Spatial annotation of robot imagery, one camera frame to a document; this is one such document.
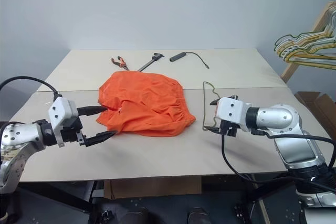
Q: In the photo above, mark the black metal caliper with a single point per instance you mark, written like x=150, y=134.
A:
x=157, y=56

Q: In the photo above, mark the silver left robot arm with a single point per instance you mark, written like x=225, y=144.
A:
x=15, y=134

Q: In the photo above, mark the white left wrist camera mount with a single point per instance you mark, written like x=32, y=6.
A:
x=61, y=110

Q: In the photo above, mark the brown cardboard box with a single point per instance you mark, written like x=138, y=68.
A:
x=315, y=100

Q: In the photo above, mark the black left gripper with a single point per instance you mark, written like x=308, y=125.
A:
x=72, y=132

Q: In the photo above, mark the wooden rack frame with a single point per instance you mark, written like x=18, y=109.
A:
x=288, y=71

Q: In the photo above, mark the orange shorts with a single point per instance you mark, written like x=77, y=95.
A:
x=144, y=98

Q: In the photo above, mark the dark rounded shape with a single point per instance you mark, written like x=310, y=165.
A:
x=198, y=216

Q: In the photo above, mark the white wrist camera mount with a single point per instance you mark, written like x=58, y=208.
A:
x=231, y=108
x=61, y=110

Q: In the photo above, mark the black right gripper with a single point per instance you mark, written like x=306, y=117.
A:
x=228, y=128

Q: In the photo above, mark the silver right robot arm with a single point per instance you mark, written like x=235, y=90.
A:
x=278, y=116

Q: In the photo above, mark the cardboard box under table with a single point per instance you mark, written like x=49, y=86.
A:
x=152, y=186

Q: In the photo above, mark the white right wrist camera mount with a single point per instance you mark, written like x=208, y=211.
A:
x=231, y=108

